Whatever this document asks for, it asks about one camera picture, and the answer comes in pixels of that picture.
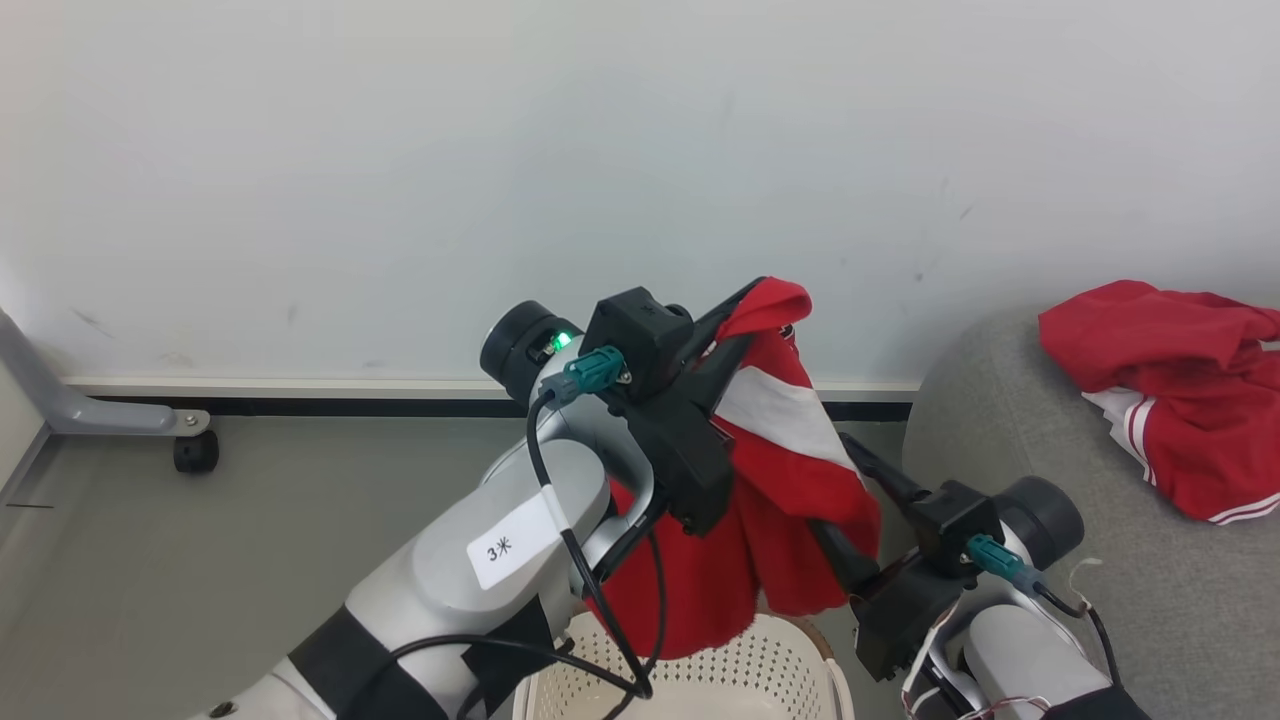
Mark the beige perforated plastic laundry basket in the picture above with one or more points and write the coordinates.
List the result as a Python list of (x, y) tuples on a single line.
[(740, 680)]

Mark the grey metal leg with caster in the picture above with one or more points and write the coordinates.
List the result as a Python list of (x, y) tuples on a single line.
[(90, 412)]

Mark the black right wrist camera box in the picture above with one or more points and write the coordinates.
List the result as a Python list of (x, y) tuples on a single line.
[(955, 525)]

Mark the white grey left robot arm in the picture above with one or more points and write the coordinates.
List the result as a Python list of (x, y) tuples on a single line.
[(470, 560)]

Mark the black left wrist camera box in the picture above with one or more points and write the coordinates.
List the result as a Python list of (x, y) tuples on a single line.
[(635, 335)]

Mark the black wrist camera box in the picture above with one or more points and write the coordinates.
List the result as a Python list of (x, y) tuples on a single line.
[(955, 525), (635, 335)]

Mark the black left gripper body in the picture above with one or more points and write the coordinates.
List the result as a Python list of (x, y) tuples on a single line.
[(690, 460)]

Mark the red garment with white panel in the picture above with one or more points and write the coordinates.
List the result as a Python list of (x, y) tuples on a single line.
[(780, 470)]

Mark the grey fabric sofa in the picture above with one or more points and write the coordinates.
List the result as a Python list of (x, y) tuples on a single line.
[(1000, 450)]

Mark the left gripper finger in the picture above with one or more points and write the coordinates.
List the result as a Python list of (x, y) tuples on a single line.
[(720, 315), (722, 375)]

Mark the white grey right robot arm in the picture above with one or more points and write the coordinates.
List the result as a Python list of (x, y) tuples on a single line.
[(1030, 650)]

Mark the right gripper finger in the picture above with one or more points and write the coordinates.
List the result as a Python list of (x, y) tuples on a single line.
[(880, 470), (848, 560)]

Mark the red garment with striped trim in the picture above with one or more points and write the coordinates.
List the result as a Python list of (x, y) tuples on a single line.
[(1180, 400)]

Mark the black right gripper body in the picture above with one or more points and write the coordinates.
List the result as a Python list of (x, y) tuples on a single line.
[(900, 620)]

